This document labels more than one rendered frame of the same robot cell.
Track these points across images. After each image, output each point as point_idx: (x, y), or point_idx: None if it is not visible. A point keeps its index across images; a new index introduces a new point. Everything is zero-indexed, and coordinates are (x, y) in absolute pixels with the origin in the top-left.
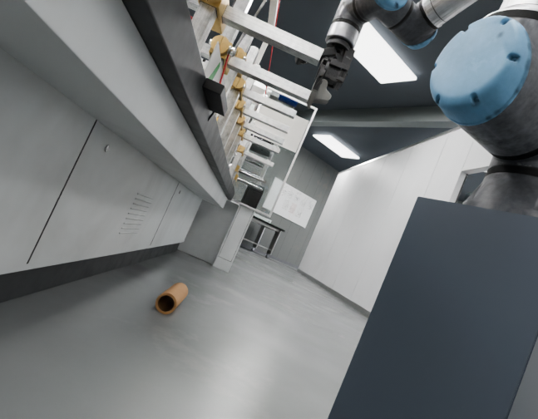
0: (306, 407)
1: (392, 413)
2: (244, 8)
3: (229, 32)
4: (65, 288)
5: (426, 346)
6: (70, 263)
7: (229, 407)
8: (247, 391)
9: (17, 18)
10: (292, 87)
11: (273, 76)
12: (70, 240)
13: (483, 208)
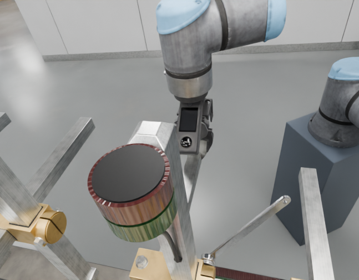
0: (205, 211)
1: (331, 210)
2: (191, 233)
3: (195, 265)
4: None
5: (341, 193)
6: None
7: (239, 261)
8: (211, 246)
9: None
10: (197, 174)
11: (191, 194)
12: None
13: None
